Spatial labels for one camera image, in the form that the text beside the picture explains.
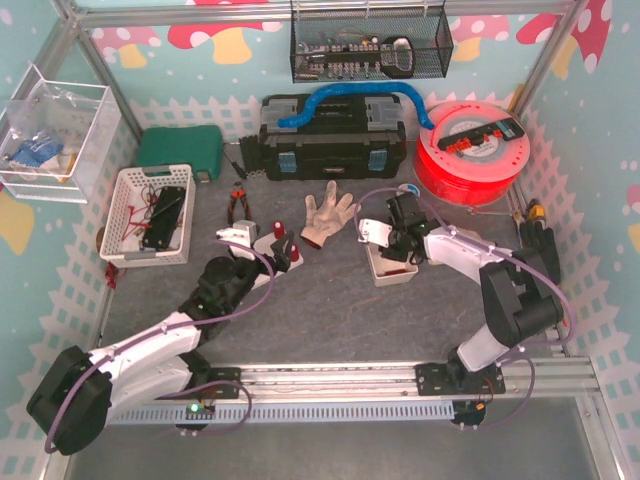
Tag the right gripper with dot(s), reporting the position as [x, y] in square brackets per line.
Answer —
[400, 248]

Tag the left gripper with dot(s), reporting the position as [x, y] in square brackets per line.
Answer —
[273, 256]

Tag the large red spring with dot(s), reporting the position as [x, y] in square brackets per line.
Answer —
[295, 254]
[278, 229]

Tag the white knit glove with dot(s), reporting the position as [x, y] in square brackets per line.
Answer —
[329, 218]
[465, 234]

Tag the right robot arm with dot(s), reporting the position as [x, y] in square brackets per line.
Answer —
[519, 288]

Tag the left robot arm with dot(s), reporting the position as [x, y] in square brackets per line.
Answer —
[71, 423]

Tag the small red spring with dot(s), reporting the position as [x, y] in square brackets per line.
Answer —
[395, 272]

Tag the white spring tray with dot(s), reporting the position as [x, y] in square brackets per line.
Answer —
[379, 265]

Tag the black screwdriver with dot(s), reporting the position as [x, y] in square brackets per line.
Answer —
[235, 165]

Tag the red filament spool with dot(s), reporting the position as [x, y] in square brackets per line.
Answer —
[476, 176]

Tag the black tool box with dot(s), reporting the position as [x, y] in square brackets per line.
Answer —
[349, 137]

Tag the black battery holder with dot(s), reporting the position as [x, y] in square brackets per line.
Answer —
[164, 218]

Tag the green plastic case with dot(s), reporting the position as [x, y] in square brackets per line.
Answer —
[201, 147]

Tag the black rubber glove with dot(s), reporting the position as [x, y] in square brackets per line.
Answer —
[534, 234]

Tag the white perforated basket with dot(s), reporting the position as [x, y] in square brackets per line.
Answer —
[134, 197]

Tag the black power strip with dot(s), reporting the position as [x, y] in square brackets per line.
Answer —
[507, 129]

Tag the clear acrylic box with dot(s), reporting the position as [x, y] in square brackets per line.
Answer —
[83, 116]

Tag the blue white gloves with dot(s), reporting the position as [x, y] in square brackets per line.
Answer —
[37, 150]

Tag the solder wire spool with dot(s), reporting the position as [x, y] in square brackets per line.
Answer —
[407, 187]

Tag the grey slotted cable duct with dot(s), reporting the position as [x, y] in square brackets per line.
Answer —
[268, 413]

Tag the black wire mesh basket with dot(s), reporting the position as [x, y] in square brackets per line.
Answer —
[358, 45]

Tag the aluminium rail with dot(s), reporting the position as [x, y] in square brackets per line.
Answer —
[350, 382]

